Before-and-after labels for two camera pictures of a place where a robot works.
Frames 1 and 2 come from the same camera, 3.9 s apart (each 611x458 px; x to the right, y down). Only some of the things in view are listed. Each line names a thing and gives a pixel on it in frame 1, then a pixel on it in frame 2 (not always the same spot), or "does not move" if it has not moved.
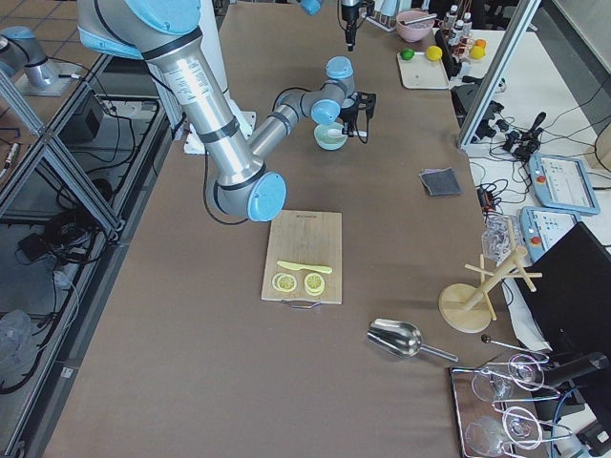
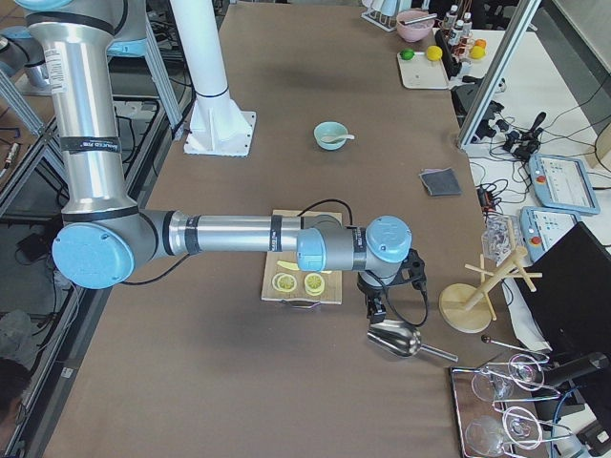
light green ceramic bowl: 330,136 does not move
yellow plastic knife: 317,269 does not move
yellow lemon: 434,52 does not move
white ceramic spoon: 339,133 → 337,139
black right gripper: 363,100 → 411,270
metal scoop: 402,338 does not move
